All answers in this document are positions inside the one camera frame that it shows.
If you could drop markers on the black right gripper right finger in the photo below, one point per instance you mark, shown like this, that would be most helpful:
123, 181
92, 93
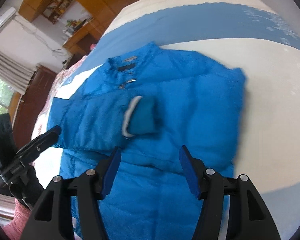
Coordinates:
249, 217

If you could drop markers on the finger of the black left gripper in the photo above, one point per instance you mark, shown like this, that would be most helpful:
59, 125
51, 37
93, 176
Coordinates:
31, 151

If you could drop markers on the blue puffer jacket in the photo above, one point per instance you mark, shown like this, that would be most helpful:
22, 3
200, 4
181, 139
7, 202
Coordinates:
150, 102

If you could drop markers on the pink knitted sleeve forearm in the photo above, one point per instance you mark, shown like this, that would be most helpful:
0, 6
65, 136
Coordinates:
15, 228

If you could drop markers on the black gloved left hand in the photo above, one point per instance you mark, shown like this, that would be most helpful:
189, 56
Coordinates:
27, 188

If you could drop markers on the pink floral quilt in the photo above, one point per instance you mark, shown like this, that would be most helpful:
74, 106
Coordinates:
41, 123

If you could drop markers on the dark wooden cabinet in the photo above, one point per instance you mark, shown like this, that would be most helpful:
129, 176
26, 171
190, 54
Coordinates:
31, 104

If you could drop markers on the grey roman blind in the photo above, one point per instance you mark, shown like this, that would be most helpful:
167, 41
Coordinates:
14, 74

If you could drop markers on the white air conditioner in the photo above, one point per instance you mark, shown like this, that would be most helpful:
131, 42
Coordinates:
6, 17

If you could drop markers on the white and blue bedsheet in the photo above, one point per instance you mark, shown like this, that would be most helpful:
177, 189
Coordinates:
244, 34

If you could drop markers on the window with wooden frame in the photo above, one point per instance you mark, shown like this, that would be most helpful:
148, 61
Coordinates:
9, 100

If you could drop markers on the wooden wall cabinet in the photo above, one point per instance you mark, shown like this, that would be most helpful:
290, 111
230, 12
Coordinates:
64, 26

